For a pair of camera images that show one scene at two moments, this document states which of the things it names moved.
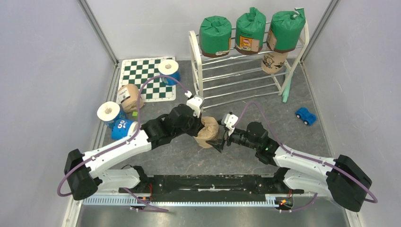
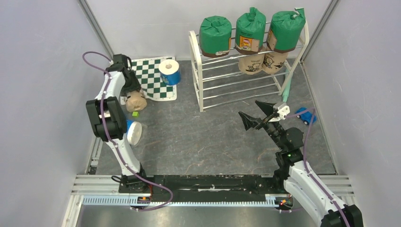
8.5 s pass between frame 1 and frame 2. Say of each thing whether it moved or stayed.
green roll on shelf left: stayed
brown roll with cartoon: moved
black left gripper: moved
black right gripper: moved
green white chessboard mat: stayed
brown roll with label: stayed
